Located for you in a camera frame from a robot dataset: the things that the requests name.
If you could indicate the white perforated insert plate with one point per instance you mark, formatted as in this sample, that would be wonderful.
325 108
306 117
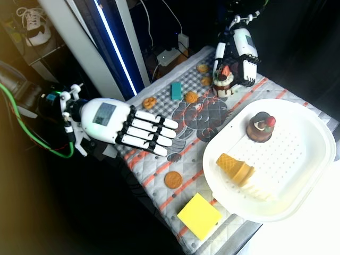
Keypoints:
287 164

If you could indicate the white plug adapter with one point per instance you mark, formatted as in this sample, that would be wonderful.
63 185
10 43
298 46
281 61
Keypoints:
183 41

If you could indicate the teal rectangular block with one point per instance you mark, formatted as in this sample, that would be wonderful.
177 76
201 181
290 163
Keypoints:
176 91

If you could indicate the toy soft-serve ice cream cone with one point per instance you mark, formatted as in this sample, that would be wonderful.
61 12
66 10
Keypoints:
236 167

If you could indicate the white power strip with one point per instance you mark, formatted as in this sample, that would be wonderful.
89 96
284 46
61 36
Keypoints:
168 57

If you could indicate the swirl butter cookie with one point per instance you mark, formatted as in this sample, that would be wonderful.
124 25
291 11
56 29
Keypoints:
191 97

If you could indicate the grey quilt with bear print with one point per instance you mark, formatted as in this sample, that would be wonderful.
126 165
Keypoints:
191 159

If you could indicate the round tan biscuit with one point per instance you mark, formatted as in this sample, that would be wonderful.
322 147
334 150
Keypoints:
173 180

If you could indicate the flower-shaped butter cookie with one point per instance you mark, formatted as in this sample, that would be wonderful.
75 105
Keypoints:
206 81

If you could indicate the white perforated tray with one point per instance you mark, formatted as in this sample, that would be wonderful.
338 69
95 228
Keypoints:
300 202

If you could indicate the white post with blue light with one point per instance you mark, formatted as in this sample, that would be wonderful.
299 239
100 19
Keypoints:
85 47

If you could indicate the white sneaker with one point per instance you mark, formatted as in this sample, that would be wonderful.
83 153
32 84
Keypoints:
34 26

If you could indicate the yellow foam block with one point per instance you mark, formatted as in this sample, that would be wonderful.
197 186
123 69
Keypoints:
199 216

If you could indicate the strawberry cake with chocolate drip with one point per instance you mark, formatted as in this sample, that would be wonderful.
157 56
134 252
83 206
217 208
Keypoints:
223 85

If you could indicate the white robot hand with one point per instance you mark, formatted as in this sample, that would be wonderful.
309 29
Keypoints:
245 42
103 119

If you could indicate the pretzel butter cookie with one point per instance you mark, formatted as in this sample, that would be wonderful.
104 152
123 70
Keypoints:
149 103

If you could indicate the chocolate cake with cherry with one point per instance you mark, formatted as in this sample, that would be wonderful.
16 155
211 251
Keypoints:
259 131

